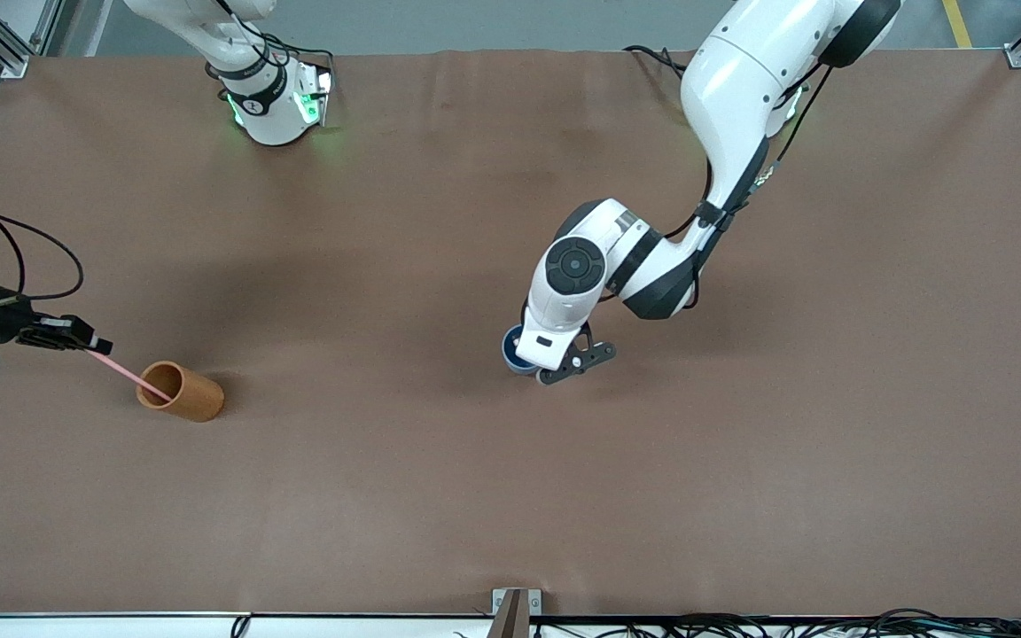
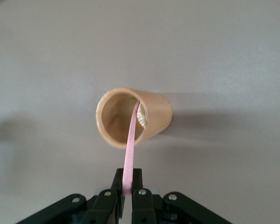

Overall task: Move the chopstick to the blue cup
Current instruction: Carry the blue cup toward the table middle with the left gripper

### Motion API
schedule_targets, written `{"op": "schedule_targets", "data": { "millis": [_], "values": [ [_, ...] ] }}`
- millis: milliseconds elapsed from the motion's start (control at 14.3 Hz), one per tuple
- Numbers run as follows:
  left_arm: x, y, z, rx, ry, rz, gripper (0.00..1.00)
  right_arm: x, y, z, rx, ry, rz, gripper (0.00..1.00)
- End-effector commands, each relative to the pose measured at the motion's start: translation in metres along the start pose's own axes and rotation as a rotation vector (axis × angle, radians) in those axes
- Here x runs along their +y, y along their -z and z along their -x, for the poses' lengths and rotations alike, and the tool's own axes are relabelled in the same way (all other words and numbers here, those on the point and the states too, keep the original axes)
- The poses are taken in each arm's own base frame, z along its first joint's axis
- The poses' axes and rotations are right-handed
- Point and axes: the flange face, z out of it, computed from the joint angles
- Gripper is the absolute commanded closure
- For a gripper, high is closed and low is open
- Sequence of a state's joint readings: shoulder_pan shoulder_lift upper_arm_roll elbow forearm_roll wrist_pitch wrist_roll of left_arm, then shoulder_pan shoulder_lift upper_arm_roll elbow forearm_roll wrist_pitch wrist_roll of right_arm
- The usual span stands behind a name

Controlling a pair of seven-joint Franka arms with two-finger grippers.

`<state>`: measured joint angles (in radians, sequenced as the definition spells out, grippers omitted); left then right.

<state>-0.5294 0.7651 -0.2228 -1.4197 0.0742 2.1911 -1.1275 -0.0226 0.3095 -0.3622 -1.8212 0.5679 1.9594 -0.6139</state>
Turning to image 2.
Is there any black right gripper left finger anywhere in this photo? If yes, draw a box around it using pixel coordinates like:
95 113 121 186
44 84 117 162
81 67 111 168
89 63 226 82
21 168 126 224

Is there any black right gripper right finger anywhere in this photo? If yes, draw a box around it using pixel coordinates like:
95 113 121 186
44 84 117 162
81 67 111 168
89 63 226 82
131 168 234 224

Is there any pink chopstick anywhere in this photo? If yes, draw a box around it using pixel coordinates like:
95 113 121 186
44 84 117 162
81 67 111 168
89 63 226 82
121 100 141 196

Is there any wooden cup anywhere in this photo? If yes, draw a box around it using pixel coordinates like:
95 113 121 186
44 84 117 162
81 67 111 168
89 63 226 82
95 87 174 150

